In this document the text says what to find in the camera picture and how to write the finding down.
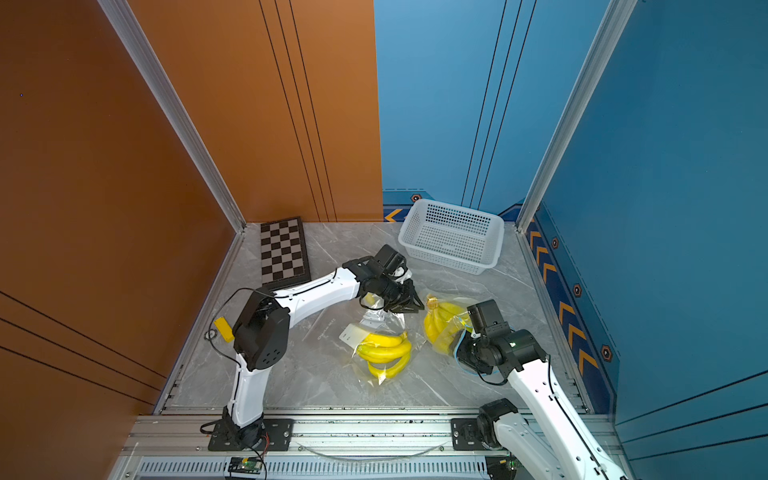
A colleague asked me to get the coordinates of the small yellow block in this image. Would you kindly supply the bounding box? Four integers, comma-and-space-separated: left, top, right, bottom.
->
213, 317, 234, 343

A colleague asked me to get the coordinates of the right green circuit board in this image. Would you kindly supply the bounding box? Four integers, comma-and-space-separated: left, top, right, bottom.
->
485, 455, 519, 480

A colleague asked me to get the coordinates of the front bagged banana bunch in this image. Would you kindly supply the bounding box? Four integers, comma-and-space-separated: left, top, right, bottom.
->
338, 324, 418, 389

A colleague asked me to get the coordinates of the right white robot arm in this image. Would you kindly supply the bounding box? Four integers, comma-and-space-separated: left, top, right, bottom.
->
456, 300, 630, 479

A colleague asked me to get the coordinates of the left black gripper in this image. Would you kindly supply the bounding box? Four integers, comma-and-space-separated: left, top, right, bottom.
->
376, 275, 429, 313

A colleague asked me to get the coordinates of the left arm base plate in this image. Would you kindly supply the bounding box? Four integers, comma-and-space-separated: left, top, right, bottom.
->
200, 418, 294, 453

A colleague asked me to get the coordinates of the aluminium front rail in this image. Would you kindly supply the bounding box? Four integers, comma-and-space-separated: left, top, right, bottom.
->
120, 408, 478, 457

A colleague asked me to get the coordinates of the yellow banana bunch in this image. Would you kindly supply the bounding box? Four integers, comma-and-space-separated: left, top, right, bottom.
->
424, 295, 473, 355

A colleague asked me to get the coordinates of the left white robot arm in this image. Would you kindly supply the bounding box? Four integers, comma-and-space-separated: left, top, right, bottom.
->
201, 245, 424, 450

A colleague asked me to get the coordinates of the brown checkered chessboard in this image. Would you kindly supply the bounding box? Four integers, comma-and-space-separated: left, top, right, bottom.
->
259, 217, 311, 291

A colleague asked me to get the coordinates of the white plastic basket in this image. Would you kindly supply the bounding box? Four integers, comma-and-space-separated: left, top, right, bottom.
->
398, 199, 504, 275

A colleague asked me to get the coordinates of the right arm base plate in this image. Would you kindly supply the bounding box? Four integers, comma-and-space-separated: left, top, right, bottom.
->
450, 417, 535, 452

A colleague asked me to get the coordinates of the clear zip-top bag blue seal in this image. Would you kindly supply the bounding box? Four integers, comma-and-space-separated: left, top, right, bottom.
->
421, 291, 474, 374

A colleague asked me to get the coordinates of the green circuit board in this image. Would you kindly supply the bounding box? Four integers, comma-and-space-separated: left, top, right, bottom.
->
485, 455, 519, 480
227, 456, 266, 478

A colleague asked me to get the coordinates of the left green circuit board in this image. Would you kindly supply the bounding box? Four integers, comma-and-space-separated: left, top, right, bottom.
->
227, 456, 266, 478

